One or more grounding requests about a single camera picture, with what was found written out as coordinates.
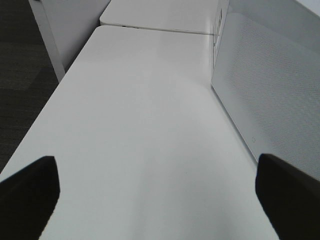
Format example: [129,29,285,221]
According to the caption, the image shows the white microwave door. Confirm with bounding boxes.
[212,13,320,166]

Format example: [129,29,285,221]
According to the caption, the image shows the white table leg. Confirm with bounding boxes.
[28,0,66,83]

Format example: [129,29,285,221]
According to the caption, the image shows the white microwave oven body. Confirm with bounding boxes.
[214,0,320,53]

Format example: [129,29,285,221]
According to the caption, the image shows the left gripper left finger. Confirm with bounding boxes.
[0,156,60,240]

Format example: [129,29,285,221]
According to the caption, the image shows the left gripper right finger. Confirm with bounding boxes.
[255,153,320,240]

